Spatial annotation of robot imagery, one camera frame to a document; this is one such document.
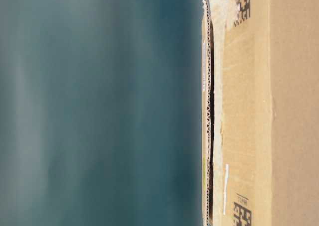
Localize brown cardboard box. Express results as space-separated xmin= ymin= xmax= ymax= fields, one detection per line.
xmin=201 ymin=0 xmax=319 ymax=226

